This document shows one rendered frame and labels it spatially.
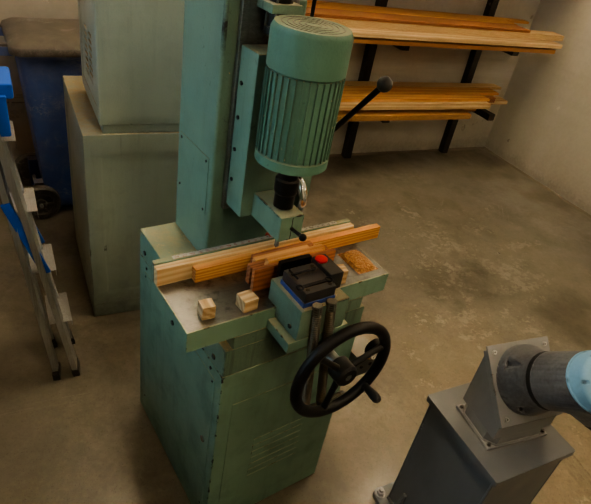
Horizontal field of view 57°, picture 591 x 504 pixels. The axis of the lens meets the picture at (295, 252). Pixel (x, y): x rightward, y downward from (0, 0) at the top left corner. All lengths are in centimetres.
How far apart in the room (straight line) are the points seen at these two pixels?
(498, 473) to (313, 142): 99
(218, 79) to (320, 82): 30
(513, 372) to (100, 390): 152
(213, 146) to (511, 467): 116
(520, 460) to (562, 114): 357
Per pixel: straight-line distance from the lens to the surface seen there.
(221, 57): 134
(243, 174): 137
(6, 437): 224
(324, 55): 114
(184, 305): 128
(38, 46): 289
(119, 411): 224
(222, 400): 146
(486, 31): 419
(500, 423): 159
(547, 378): 148
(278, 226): 133
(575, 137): 480
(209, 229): 153
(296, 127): 118
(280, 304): 129
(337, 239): 154
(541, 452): 175
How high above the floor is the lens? 174
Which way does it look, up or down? 34 degrees down
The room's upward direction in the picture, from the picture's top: 11 degrees clockwise
